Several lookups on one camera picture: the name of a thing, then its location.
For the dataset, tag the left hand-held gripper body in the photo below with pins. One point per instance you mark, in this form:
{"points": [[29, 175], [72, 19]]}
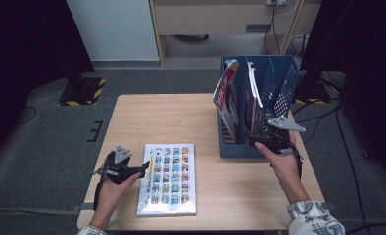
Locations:
{"points": [[120, 155]]}

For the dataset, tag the beige office desk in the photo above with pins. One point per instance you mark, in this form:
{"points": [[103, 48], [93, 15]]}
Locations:
{"points": [[214, 19]]}

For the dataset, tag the blue file rack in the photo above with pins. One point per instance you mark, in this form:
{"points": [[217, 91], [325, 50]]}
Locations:
{"points": [[233, 150]]}

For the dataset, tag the person's right hand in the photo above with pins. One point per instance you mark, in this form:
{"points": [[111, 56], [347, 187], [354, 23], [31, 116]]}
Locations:
{"points": [[285, 169]]}

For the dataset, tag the white power strip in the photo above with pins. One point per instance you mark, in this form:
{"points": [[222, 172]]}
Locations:
{"points": [[276, 2]]}

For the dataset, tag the person's left hand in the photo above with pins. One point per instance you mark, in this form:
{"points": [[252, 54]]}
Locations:
{"points": [[109, 197]]}

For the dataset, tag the purple magazine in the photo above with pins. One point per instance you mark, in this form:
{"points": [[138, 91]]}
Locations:
{"points": [[256, 117], [248, 111]]}

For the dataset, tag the black curtain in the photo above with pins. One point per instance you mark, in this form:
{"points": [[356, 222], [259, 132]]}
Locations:
{"points": [[18, 49], [370, 49]]}

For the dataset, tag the grey tape strip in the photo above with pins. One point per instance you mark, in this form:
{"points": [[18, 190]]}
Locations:
{"points": [[85, 206], [331, 205]]}

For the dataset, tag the white cabinet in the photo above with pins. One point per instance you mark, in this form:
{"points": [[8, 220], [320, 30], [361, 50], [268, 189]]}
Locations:
{"points": [[116, 29]]}

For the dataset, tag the black and red magazine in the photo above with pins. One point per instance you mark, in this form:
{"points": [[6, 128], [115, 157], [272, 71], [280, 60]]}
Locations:
{"points": [[228, 101]]}

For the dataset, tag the white picture grid magazine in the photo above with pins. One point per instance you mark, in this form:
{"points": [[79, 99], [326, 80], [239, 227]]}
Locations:
{"points": [[168, 182]]}

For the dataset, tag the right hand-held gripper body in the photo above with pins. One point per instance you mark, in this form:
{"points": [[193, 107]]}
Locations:
{"points": [[284, 123]]}

